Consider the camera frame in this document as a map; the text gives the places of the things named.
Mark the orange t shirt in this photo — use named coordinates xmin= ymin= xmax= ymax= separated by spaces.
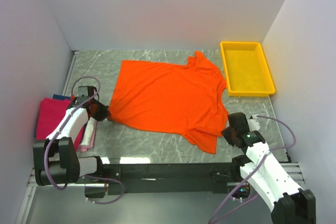
xmin=108 ymin=51 xmax=228 ymax=154

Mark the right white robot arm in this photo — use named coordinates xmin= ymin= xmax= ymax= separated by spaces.
xmin=222 ymin=112 xmax=316 ymax=223

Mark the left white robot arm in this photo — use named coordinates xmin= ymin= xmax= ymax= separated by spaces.
xmin=33 ymin=86 xmax=110 ymax=190

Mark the folded navy t shirt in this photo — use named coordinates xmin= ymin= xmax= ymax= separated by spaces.
xmin=52 ymin=94 xmax=75 ymax=101

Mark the folded magenta t shirt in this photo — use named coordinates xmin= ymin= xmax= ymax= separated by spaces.
xmin=35 ymin=98 xmax=85 ymax=150

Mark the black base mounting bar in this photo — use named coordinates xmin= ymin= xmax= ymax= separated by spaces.
xmin=92 ymin=163 xmax=242 ymax=195

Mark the yellow plastic tray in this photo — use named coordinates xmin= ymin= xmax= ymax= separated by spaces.
xmin=220 ymin=41 xmax=276 ymax=97

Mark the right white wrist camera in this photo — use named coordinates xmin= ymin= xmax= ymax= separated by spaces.
xmin=247 ymin=115 xmax=260 ymax=131

